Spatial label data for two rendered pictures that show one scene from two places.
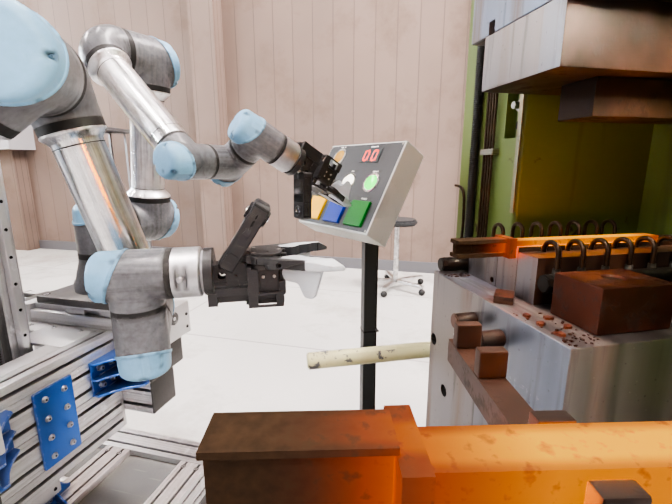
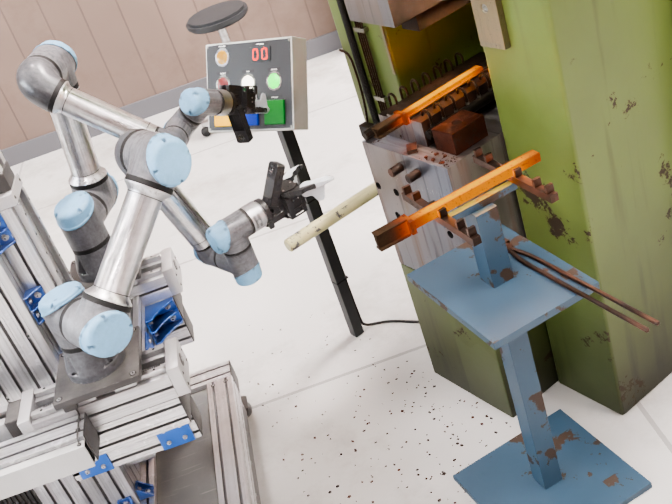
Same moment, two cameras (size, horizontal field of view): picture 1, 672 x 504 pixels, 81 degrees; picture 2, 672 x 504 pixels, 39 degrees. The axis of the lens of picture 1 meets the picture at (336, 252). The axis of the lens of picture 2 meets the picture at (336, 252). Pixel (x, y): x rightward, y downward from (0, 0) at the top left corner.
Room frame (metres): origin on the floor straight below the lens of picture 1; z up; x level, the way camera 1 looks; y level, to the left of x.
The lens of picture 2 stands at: (-1.60, 0.61, 2.10)
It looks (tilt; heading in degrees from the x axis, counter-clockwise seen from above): 31 degrees down; 345
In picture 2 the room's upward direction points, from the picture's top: 20 degrees counter-clockwise
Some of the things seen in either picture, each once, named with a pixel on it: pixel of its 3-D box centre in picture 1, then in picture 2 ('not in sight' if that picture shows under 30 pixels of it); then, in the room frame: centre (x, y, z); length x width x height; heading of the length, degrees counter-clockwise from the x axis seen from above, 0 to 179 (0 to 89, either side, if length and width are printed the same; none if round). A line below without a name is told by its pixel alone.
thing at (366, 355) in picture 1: (385, 353); (340, 211); (1.01, -0.14, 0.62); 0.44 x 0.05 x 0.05; 102
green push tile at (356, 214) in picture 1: (357, 213); (275, 112); (1.07, -0.06, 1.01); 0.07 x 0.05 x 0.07; 37
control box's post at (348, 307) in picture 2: (367, 346); (314, 214); (1.22, -0.11, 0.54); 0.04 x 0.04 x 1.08; 12
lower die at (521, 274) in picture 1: (595, 259); (454, 93); (0.73, -0.50, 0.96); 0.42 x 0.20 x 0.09; 102
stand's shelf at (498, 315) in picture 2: not in sight; (498, 281); (0.16, -0.22, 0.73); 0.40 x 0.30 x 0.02; 2
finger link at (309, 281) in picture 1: (311, 278); (319, 190); (0.54, 0.04, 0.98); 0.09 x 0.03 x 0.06; 66
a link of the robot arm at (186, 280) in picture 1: (190, 272); (254, 216); (0.56, 0.22, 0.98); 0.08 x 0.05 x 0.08; 12
